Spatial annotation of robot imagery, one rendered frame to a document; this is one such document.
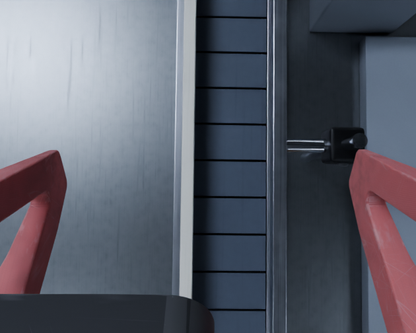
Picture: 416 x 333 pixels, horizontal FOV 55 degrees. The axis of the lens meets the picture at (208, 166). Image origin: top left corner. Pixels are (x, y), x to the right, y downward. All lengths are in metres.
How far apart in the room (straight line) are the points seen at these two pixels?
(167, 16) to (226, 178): 0.21
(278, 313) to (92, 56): 0.35
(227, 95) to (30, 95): 0.23
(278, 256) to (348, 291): 0.18
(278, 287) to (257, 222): 0.09
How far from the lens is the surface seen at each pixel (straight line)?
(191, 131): 0.39
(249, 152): 0.42
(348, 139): 0.33
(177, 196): 0.42
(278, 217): 0.34
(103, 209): 0.48
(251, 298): 0.43
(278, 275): 0.35
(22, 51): 0.54
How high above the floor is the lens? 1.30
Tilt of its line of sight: 87 degrees down
